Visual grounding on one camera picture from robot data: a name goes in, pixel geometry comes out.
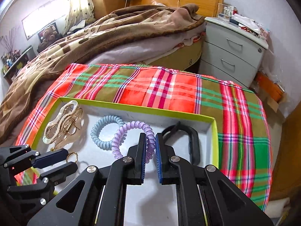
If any dotted curtain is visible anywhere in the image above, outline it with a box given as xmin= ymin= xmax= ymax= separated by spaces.
xmin=62 ymin=0 xmax=94 ymax=32

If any blue spiral hair tie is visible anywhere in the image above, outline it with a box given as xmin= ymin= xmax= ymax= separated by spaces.
xmin=90 ymin=115 xmax=125 ymax=151

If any brown patterned blanket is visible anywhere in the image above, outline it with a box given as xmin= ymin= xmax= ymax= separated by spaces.
xmin=0 ymin=3 xmax=205 ymax=144

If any wooden door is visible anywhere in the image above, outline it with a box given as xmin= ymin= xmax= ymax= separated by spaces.
xmin=268 ymin=113 xmax=301 ymax=193

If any teddy bear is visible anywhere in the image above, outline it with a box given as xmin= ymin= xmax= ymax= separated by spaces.
xmin=38 ymin=22 xmax=59 ymax=43

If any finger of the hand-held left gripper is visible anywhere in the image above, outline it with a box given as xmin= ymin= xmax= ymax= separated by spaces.
xmin=0 ymin=145 xmax=68 ymax=170
xmin=7 ymin=162 xmax=78 ymax=208

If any yellow-green shallow cardboard box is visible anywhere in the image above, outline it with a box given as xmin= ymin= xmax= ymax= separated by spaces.
xmin=15 ymin=96 xmax=220 ymax=226

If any wooden headboard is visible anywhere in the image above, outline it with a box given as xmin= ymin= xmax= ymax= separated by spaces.
xmin=130 ymin=0 xmax=225 ymax=18

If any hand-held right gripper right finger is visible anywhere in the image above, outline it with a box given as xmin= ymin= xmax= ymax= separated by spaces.
xmin=155 ymin=132 xmax=274 ymax=226

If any clear glass cup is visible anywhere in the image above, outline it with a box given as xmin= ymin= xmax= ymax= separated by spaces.
xmin=217 ymin=3 xmax=232 ymax=21

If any clutter on nightstand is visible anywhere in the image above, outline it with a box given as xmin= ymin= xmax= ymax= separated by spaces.
xmin=232 ymin=12 xmax=270 ymax=40

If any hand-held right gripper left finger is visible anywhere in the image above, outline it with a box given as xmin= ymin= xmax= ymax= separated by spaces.
xmin=26 ymin=132 xmax=147 ymax=226

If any shelf with small bottles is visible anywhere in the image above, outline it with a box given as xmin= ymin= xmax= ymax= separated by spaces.
xmin=0 ymin=45 xmax=36 ymax=85

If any purple spiral hair tie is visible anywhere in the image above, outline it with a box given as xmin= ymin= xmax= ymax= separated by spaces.
xmin=112 ymin=121 xmax=157 ymax=164

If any white and gold hair claw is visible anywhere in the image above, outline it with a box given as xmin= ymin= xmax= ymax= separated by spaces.
xmin=43 ymin=100 xmax=84 ymax=151

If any orange box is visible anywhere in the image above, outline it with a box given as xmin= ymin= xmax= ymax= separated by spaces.
xmin=255 ymin=72 xmax=284 ymax=102

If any plaid cloth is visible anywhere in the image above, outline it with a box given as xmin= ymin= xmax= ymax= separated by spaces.
xmin=15 ymin=63 xmax=274 ymax=212

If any gold ring keychain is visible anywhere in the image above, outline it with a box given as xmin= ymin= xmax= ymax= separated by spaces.
xmin=50 ymin=146 xmax=78 ymax=163

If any black wrist band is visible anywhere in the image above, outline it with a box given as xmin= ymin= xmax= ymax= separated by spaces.
xmin=162 ymin=121 xmax=201 ymax=166

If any white nightstand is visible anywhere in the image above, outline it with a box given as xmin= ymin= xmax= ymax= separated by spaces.
xmin=199 ymin=16 xmax=269 ymax=89

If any window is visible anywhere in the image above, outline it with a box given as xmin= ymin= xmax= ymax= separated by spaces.
xmin=22 ymin=7 xmax=68 ymax=40

